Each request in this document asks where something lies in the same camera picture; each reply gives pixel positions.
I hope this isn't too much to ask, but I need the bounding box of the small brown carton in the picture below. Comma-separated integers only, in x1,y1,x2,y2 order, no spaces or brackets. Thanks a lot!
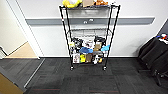
93,41,103,52

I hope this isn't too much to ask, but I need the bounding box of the black white pack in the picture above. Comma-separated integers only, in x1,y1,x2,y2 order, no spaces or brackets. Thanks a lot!
92,52,104,65

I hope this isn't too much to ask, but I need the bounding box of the white box with picture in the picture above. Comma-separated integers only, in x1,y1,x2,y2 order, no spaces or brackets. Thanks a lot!
71,53,82,65

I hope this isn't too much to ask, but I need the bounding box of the light blue pouch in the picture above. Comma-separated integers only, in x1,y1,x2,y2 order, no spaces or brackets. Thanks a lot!
100,44,111,53

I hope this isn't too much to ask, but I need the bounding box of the black wire shelf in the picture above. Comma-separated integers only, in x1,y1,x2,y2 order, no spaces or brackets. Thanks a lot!
58,3,121,71

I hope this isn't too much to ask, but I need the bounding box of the orange plush toy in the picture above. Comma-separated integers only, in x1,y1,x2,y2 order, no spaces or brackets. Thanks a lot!
94,0,110,7

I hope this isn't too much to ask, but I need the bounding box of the small yellow pack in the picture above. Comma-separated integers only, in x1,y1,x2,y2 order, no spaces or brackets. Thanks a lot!
68,41,76,50

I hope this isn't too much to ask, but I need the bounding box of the white door frame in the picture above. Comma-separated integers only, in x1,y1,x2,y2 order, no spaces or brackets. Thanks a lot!
6,0,45,60

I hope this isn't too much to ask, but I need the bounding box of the brown wooden panel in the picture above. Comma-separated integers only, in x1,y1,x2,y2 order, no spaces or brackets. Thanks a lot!
0,71,26,94

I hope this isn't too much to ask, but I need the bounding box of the tall brown box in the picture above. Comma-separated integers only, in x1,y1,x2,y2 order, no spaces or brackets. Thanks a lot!
85,53,94,64

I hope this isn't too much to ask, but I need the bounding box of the black chair with cloth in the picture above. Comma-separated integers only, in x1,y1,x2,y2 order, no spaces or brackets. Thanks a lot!
137,32,168,88

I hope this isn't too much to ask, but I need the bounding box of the yellow white plush duck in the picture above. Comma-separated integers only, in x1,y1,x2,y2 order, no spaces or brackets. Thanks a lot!
61,0,83,9

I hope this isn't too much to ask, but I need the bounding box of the long grey wall rail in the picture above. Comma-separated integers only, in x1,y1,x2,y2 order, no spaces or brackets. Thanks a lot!
25,16,156,27

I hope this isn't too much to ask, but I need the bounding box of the flat white box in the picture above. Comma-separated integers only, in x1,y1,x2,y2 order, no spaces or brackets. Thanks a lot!
107,1,118,6

